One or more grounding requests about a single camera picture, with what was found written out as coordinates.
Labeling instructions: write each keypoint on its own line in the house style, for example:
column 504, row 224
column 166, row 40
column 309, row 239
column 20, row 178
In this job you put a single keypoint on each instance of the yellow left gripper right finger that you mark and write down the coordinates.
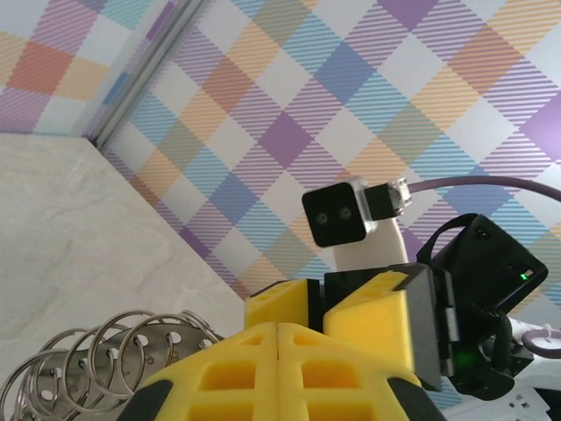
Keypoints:
column 333, row 386

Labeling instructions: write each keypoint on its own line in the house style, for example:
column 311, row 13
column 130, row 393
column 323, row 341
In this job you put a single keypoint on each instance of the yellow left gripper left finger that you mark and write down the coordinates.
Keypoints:
column 232, row 386

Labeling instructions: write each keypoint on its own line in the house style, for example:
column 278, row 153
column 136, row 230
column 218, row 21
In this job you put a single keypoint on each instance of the aluminium upright frame post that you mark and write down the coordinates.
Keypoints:
column 142, row 74

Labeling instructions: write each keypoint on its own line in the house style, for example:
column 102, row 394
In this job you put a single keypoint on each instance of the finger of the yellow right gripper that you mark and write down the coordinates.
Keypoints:
column 372, row 329
column 280, row 309

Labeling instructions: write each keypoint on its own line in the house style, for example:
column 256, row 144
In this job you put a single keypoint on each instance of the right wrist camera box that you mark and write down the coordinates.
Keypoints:
column 335, row 215

